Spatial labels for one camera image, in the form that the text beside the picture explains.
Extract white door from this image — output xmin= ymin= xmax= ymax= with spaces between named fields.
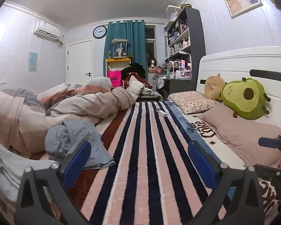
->
xmin=66 ymin=39 xmax=93 ymax=85

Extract white air conditioner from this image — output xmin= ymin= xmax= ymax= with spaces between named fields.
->
xmin=33 ymin=20 xmax=63 ymax=46

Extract tan plush toy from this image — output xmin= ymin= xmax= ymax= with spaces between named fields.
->
xmin=204 ymin=73 xmax=226 ymax=101

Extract pink ribbed pillow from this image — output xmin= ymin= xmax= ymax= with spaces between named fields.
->
xmin=198 ymin=104 xmax=281 ymax=167

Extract dark bookshelf with items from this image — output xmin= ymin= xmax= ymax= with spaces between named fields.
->
xmin=164 ymin=5 xmax=206 ymax=94

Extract small blue wall poster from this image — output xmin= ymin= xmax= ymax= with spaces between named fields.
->
xmin=28 ymin=52 xmax=38 ymax=72

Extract teal curtain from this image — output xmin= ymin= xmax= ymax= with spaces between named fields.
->
xmin=103 ymin=19 xmax=148 ymax=78

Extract framed wall photo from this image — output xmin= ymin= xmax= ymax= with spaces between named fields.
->
xmin=225 ymin=0 xmax=263 ymax=19

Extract striped pink navy blanket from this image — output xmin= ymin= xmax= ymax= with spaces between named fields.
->
xmin=67 ymin=102 xmax=248 ymax=224

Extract pile of clothes on chair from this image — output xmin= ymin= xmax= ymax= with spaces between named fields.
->
xmin=121 ymin=63 xmax=154 ymax=99

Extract mannequin head with wig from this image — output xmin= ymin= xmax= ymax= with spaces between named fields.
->
xmin=148 ymin=57 xmax=156 ymax=68

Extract white bed headboard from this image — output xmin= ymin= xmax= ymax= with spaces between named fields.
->
xmin=196 ymin=46 xmax=281 ymax=128

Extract pink striped duvet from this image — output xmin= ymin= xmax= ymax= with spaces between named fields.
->
xmin=0 ymin=76 xmax=138 ymax=157

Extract floral pillow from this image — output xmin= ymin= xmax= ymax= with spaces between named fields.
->
xmin=168 ymin=91 xmax=220 ymax=115

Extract green avocado plush toy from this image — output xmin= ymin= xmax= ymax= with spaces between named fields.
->
xmin=220 ymin=77 xmax=271 ymax=120

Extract round wall clock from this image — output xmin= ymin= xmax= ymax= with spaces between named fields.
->
xmin=93 ymin=25 xmax=108 ymax=39

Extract pink shopping bag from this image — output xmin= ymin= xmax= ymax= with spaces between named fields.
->
xmin=107 ymin=71 xmax=122 ymax=87

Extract light blue fleece pants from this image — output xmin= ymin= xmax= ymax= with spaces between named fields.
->
xmin=0 ymin=143 xmax=54 ymax=205

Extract white remote control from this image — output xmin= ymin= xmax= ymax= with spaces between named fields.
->
xmin=156 ymin=109 xmax=167 ymax=117

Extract grey blue crumpled garment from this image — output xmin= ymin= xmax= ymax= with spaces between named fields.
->
xmin=44 ymin=120 xmax=116 ymax=170

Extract yellow cabinet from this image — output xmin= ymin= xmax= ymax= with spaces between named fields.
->
xmin=105 ymin=57 xmax=131 ymax=76

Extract glass display case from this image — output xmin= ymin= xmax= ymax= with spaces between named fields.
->
xmin=111 ymin=38 xmax=128 ymax=58

